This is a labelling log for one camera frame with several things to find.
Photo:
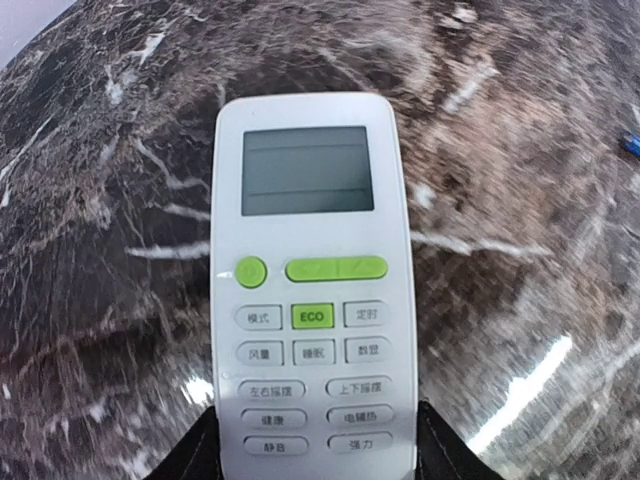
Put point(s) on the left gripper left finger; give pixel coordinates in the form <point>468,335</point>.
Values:
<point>197,454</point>

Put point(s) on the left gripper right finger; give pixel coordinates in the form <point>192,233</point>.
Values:
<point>442,454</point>

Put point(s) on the white air conditioner remote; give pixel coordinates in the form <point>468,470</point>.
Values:
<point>313,318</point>

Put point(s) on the blue battery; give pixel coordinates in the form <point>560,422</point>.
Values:
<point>630,142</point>

